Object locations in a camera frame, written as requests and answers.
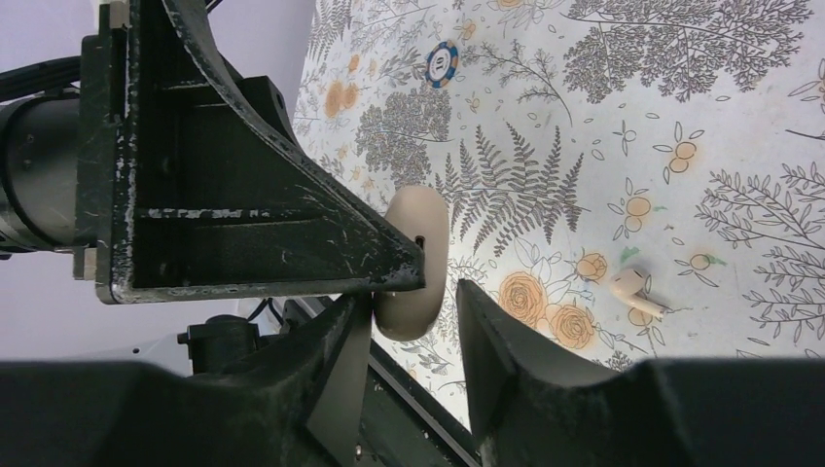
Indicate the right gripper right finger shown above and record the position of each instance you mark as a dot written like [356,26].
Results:
[533,403]

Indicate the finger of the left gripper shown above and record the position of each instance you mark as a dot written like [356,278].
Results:
[191,184]

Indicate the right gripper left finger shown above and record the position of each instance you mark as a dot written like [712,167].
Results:
[296,402]

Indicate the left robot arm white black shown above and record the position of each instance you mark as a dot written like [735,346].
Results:
[39,157]

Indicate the floral patterned table mat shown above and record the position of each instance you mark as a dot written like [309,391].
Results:
[683,139]

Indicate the blue poker chip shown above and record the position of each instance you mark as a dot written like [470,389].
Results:
[441,65]

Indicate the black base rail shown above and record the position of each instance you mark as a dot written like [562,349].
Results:
[365,410]

